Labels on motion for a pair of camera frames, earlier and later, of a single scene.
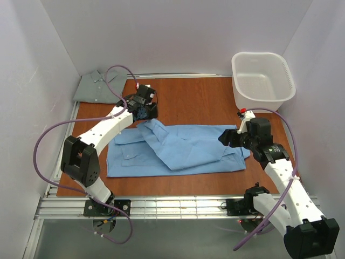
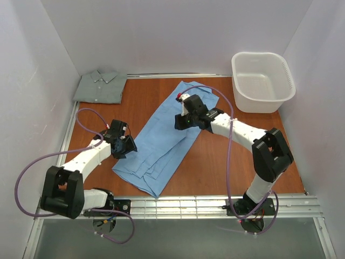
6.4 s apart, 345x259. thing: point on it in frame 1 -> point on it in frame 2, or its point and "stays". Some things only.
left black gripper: x=145 y=113 -> x=128 y=145
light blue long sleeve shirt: x=153 y=147 -> x=162 y=150
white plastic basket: x=261 y=80 stays
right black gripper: x=233 y=138 -> x=181 y=123
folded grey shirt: x=94 y=88 stays
